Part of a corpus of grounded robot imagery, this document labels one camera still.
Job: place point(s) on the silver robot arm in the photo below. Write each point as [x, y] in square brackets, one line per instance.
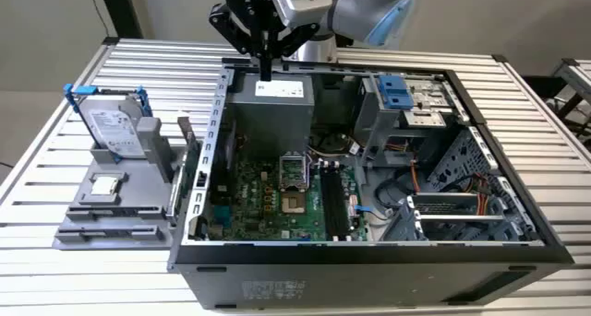
[355, 15]

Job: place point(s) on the metal disk bay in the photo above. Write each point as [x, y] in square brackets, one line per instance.
[462, 217]

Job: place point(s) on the CPU socket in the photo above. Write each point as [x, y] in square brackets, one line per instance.
[294, 202]

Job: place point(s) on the black open PC case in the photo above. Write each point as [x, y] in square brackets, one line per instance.
[323, 281]

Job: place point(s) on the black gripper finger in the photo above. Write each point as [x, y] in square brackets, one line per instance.
[231, 32]
[295, 39]

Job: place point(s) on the green graphics card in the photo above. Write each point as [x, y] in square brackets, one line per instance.
[190, 157]

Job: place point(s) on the thin locking lever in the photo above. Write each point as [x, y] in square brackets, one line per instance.
[307, 174]

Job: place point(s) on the green motherboard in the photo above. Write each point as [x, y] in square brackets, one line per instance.
[259, 222]

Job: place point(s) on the grey power supply unit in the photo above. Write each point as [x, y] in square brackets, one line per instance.
[272, 122]

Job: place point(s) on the hard disk in blue carrier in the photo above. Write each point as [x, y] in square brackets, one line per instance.
[108, 122]

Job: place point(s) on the metal optical drive cage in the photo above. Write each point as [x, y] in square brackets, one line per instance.
[383, 139]

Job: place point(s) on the metal slat side table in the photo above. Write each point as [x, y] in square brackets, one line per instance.
[575, 70]

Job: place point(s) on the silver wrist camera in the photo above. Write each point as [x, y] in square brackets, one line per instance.
[300, 5]

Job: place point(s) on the blue drive latch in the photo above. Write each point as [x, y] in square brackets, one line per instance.
[392, 94]

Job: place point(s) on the silver CPU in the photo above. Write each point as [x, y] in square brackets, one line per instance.
[104, 186]

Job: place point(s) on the black upright post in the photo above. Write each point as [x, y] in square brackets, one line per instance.
[122, 11]

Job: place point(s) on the grey plastic parts rack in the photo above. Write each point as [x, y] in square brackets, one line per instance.
[139, 191]

